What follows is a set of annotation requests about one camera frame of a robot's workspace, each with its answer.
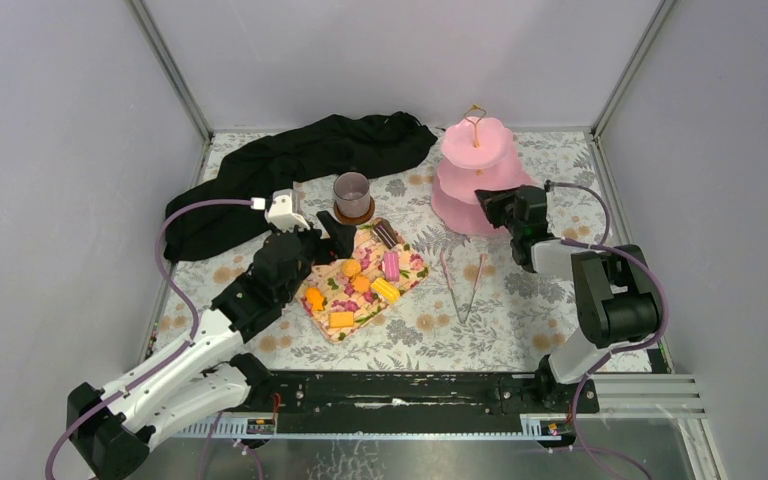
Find floral tablecloth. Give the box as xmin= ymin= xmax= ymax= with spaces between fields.
xmin=174 ymin=132 xmax=605 ymax=371

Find yellow wafer biscuit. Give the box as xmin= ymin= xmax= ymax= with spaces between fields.
xmin=370 ymin=277 xmax=401 ymax=304

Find black cloth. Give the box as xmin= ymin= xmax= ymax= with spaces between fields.
xmin=163 ymin=112 xmax=437 ymax=262

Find orange fish-shaped cookie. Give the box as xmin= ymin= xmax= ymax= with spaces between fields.
xmin=305 ymin=287 xmax=326 ymax=312

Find orange square cracker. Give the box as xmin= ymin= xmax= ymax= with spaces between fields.
xmin=328 ymin=311 xmax=355 ymax=329

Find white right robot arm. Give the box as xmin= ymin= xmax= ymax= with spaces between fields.
xmin=475 ymin=180 xmax=668 ymax=412

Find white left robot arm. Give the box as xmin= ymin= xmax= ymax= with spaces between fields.
xmin=67 ymin=211 xmax=357 ymax=479

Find brown round coaster right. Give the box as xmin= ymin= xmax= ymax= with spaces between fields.
xmin=332 ymin=197 xmax=377 ymax=227

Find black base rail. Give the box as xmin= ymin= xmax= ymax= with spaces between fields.
xmin=233 ymin=370 xmax=600 ymax=435

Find small orange cookie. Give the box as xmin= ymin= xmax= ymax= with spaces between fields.
xmin=351 ymin=275 xmax=371 ymax=294

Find floral serving tray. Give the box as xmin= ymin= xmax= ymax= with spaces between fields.
xmin=296 ymin=218 xmax=430 ymax=343

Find chocolate wafer biscuit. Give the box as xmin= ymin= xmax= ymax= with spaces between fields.
xmin=372 ymin=219 xmax=399 ymax=249

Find pink three-tier cake stand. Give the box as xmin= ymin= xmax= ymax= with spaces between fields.
xmin=431 ymin=105 xmax=534 ymax=237

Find purple mug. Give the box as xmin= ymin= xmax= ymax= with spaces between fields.
xmin=332 ymin=172 xmax=372 ymax=219

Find pink-handled metal tongs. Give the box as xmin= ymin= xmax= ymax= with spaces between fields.
xmin=439 ymin=251 xmax=489 ymax=323

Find round orange cookie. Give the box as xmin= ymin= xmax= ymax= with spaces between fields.
xmin=340 ymin=258 xmax=363 ymax=279

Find pink wafer biscuit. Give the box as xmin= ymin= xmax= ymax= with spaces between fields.
xmin=382 ymin=251 xmax=401 ymax=283

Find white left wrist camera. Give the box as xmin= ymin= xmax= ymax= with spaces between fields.
xmin=251 ymin=188 xmax=310 ymax=233

